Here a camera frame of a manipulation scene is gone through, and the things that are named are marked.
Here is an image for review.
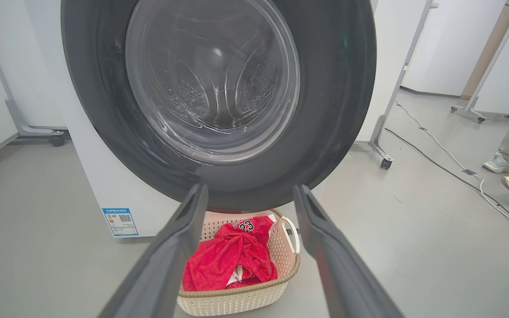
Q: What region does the red basketball jersey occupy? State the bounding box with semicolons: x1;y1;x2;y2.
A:
182;215;278;292

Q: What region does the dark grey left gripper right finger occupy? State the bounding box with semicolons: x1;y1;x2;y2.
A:
293;184;404;318

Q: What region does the blue energy label sticker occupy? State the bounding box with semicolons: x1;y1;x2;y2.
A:
102;208;139;238

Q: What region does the white garment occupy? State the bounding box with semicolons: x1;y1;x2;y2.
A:
226;264;244;287

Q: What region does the white floor cable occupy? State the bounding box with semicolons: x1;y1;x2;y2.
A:
394;100;509;262

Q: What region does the brown wooden post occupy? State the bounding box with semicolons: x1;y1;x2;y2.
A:
460;0;509;99

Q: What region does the cream perforated plastic laundry basket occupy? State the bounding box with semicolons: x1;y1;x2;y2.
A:
176;209;301;317

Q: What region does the black round glass machine door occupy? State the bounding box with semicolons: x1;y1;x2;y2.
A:
60;0;377;212

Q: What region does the black floor cable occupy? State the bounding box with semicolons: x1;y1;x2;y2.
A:
384;127;509;238

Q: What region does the grey metal cart leg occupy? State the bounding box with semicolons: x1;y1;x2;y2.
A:
355;0;440;170

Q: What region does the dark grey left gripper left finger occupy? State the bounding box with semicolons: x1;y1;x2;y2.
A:
98;183;209;318

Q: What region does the white front-load washing machine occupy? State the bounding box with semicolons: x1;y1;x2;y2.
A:
24;0;381;239

